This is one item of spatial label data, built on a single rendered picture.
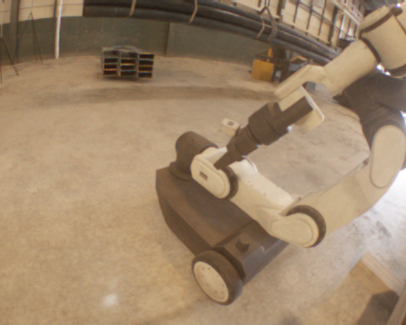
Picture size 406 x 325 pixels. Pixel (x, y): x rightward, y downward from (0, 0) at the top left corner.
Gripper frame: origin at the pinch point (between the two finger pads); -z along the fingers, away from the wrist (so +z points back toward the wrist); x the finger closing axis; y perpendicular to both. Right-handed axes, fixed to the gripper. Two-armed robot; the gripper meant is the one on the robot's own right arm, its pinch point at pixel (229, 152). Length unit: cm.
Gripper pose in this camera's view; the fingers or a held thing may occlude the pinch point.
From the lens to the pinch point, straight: 61.8
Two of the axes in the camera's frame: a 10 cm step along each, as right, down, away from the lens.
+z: 6.3, -4.6, -6.3
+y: 6.7, 7.3, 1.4
